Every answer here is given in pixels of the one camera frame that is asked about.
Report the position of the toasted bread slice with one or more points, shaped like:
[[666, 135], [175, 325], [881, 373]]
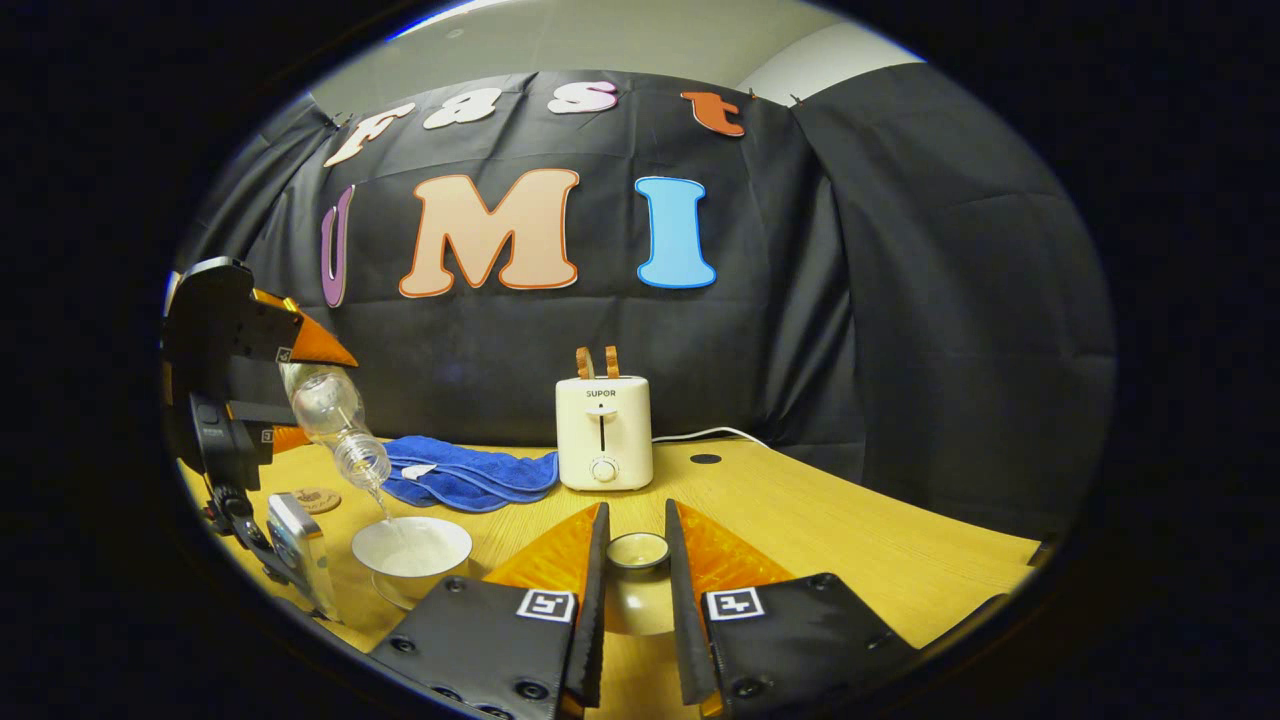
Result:
[[585, 363], [612, 362]]

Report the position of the white teacup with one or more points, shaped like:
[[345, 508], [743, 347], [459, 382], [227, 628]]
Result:
[[410, 550]]

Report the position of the blue towel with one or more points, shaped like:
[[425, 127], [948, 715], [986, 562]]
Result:
[[470, 475]]

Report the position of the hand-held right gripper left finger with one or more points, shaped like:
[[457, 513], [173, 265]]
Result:
[[592, 610]]

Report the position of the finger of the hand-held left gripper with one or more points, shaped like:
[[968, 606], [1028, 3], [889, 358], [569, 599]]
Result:
[[285, 440], [315, 345]]

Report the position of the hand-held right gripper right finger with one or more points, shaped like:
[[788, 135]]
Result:
[[685, 620]]

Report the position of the round cork coaster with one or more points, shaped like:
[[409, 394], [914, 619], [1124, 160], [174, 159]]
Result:
[[318, 500]]

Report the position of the clear plastic water bottle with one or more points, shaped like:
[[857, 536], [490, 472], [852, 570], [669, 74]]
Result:
[[325, 410]]

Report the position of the white toaster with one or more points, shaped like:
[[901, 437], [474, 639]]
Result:
[[605, 430]]

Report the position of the black backdrop cloth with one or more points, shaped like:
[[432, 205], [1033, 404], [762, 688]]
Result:
[[900, 300]]

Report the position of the white teacup lid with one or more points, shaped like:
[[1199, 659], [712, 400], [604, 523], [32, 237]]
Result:
[[638, 552]]

